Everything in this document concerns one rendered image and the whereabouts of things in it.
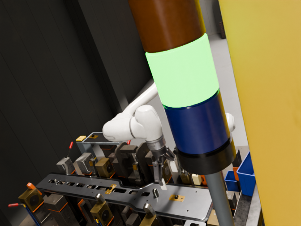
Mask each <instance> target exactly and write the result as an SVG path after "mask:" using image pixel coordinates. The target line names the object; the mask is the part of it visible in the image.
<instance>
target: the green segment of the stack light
mask: <svg viewBox="0 0 301 226"><path fill-rule="evenodd" d="M146 58H147V61H148V64H149V67H150V69H151V72H152V75H153V78H154V81H155V84H156V87H157V90H158V93H159V96H160V99H161V102H162V104H164V105H166V106H168V107H185V106H190V105H194V104H197V103H200V102H202V101H204V100H206V99H208V98H210V97H211V96H213V95H214V94H215V93H216V91H217V90H218V88H219V83H218V79H217V75H216V71H215V66H214V62H213V58H212V54H211V49H210V45H209V41H208V37H207V34H206V33H205V34H204V35H203V36H202V37H201V38H199V39H197V40H195V41H193V42H191V43H189V44H186V45H184V46H181V47H178V48H175V49H171V50H168V51H164V52H158V53H147V52H146Z"/></svg>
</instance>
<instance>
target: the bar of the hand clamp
mask: <svg viewBox="0 0 301 226"><path fill-rule="evenodd" d="M173 153H174V154H175V155H176V158H177V163H178V166H179V170H180V174H181V175H182V172H181V171H182V167H181V164H180V161H179V158H178V155H177V152H176V148H175V147H174V150H173Z"/></svg>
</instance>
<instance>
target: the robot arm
mask: <svg viewBox="0 0 301 226"><path fill-rule="evenodd" d="M158 94H159V93H158V90H157V87H156V84H155V82H154V84H153V85H152V86H151V87H150V88H148V89H147V90H146V91H145V92H144V93H142V94H141V95H140V96H139V97H138V98H137V99H136V100H135V101H133V102H132V103H131V104H130V105H129V106H128V107H127V108H126V109H125V110H124V111H123V113H120V114H118V115H117V116H116V117H115V118H113V119H112V120H111V121H108V122H107V123H106V124H105V125H104V126H103V135H104V137H105V138H106V139H107V140H109V141H112V142H121V141H128V140H132V139H136V138H142V139H145V141H146V143H147V146H148V148H149V149H150V150H151V152H152V155H153V156H154V157H155V160H156V161H155V162H152V164H153V167H154V177H155V182H159V185H160V186H161V188H162V190H167V187H166V184H165V181H164V179H163V178H162V176H163V166H164V162H165V161H166V159H168V160H170V161H169V163H170V166H171V169H172V171H173V172H178V170H177V168H176V164H175V161H176V159H175V157H176V156H175V155H174V153H173V152H172V151H171V150H170V149H169V146H166V145H165V144H166V141H165V138H164V135H163V132H162V125H161V121H160V119H159V116H158V114H157V113H156V111H155V109H154V108H153V107H152V106H150V105H146V104H147V103H149V102H150V101H151V100H152V99H154V98H155V97H156V96H157V95H158ZM134 115H135V116H134ZM133 116H134V117H133ZM226 117H227V121H228V127H229V130H230V131H231V132H233V131H234V130H235V128H236V126H235V120H234V117H233V116H232V115H231V114H229V113H226ZM166 153H167V154H168V155H167V154H166ZM159 163H160V164H161V165H159Z"/></svg>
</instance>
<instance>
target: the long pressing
mask: <svg viewBox="0 0 301 226"><path fill-rule="evenodd" d="M54 179H56V180H57V181H58V182H59V181H62V182H65V183H64V184H57V183H58V182H57V183H55V182H54V183H49V181H50V180H54ZM68 183H75V184H74V185H73V186H68V185H67V184H68ZM78 184H85V186H84V187H77V185H78ZM112 184H116V186H115V188H116V189H123V190H126V192H125V193H119V192H111V193H110V194H105V192H106V191H104V190H97V189H96V188H97V187H110V186H111V185H112ZM165 184H166V187H167V190H162V188H161V186H160V185H159V182H151V183H149V184H147V185H144V186H142V187H131V186H124V185H123V184H122V181H121V180H120V179H114V178H102V177H94V176H85V175H76V174H64V173H55V172H51V173H49V174H48V175H47V176H46V177H45V178H44V179H43V180H42V181H40V182H39V183H38V184H37V185H36V186H35V187H36V188H37V189H38V190H39V191H43V192H49V193H54V194H60V195H65V196H72V197H77V198H83V199H89V200H95V201H97V200H96V199H95V196H96V194H101V195H102V196H103V197H104V199H105V200H106V201H107V202H108V203H112V204H119V205H124V206H129V207H130V208H131V209H133V210H134V211H136V212H140V213H146V212H145V211H144V209H143V206H144V204H145V203H146V204H150V205H151V206H152V208H153V209H154V211H155V212H156V214H157V215H158V216H162V217H168V218H174V219H179V220H184V221H187V220H193V221H198V222H207V221H208V219H209V216H210V214H211V211H212V209H213V208H214V206H213V203H212V200H211V196H210V193H209V190H208V187H202V186H193V185H184V184H175V183H165ZM89 185H92V186H96V187H95V188H94V189H90V188H87V187H88V186H89ZM115 188H114V189H115ZM154 188H156V189H157V190H158V192H159V197H157V198H155V197H154V195H153V192H152V190H153V189H154ZM131 191H137V194H135V195H132V194H129V193H130V192H131ZM196 191H197V193H196ZM144 192H146V193H150V194H149V195H148V196H142V193H144ZM171 195H179V196H185V198H184V200H183V202H181V201H174V200H169V197H170V196H171ZM187 210H188V212H187Z"/></svg>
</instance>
